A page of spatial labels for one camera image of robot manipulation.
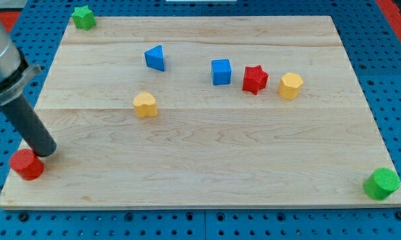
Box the blue cube block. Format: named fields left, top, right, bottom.
left=211, top=59, right=232, bottom=85

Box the red star block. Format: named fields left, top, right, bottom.
left=242, top=65, right=269, bottom=95

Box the green star block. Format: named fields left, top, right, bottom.
left=71, top=5, right=97, bottom=31

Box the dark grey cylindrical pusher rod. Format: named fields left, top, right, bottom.
left=0, top=94, right=57, bottom=157

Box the green cylinder block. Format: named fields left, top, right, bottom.
left=363, top=167, right=401, bottom=201

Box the light wooden board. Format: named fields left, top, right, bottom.
left=0, top=16, right=401, bottom=210

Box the red cylinder block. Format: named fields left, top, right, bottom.
left=9, top=149, right=45, bottom=181

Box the yellow heart block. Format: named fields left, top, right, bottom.
left=133, top=92, right=159, bottom=118

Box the yellow hexagon block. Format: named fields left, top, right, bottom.
left=278, top=73, right=304, bottom=100

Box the blue triangle block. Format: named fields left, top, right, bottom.
left=145, top=45, right=165, bottom=71

